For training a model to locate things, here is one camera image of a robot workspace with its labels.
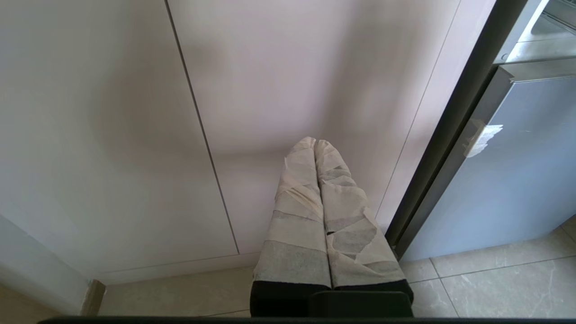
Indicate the pale tape strip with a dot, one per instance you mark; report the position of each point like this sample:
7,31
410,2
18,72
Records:
482,137

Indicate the grey-blue appliance door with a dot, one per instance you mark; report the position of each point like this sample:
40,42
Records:
454,130

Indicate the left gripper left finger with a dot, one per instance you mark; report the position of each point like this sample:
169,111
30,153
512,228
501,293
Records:
294,234

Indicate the white cabinet side panel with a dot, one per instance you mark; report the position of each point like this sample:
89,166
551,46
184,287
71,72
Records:
434,112

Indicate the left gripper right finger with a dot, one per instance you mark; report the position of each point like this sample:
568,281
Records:
355,238

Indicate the grey fridge drawer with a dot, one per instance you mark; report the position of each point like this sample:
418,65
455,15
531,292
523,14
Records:
495,166

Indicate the white cabinet door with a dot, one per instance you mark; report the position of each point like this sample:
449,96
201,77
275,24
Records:
103,135
288,76

